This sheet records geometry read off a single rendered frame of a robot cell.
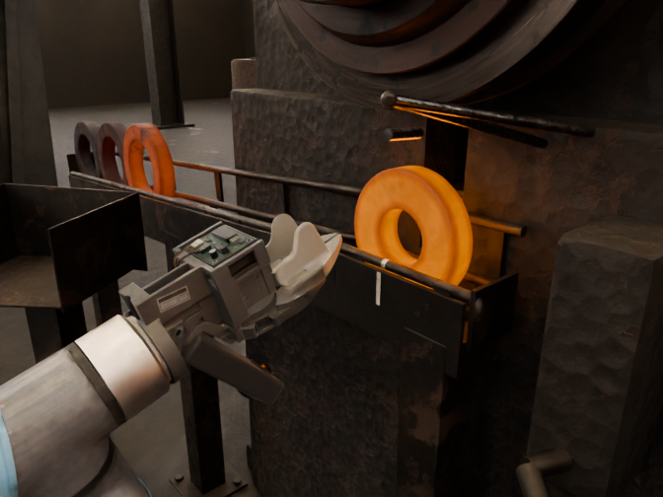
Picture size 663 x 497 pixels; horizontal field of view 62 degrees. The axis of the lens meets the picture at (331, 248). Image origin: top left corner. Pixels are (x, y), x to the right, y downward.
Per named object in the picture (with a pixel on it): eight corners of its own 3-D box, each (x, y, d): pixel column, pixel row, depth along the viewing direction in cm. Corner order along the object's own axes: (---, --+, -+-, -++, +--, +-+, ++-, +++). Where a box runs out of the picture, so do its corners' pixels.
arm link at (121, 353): (139, 436, 43) (103, 390, 48) (189, 398, 45) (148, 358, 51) (96, 366, 39) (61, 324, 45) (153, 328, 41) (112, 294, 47)
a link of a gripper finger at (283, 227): (328, 195, 54) (253, 243, 49) (341, 246, 57) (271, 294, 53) (308, 189, 56) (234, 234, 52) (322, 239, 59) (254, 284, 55)
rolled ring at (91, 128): (91, 120, 133) (105, 119, 135) (68, 122, 147) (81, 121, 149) (105, 196, 138) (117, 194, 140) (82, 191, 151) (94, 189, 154)
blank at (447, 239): (368, 164, 69) (348, 168, 67) (472, 166, 57) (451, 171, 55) (377, 283, 72) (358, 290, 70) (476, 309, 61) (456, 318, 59)
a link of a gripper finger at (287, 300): (332, 271, 51) (257, 325, 46) (336, 284, 51) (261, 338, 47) (301, 256, 54) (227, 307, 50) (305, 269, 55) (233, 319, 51)
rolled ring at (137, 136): (115, 137, 121) (130, 135, 123) (136, 219, 122) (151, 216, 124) (144, 112, 106) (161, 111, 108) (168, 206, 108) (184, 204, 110)
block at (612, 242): (573, 424, 59) (613, 207, 51) (653, 464, 53) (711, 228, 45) (518, 470, 53) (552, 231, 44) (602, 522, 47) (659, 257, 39)
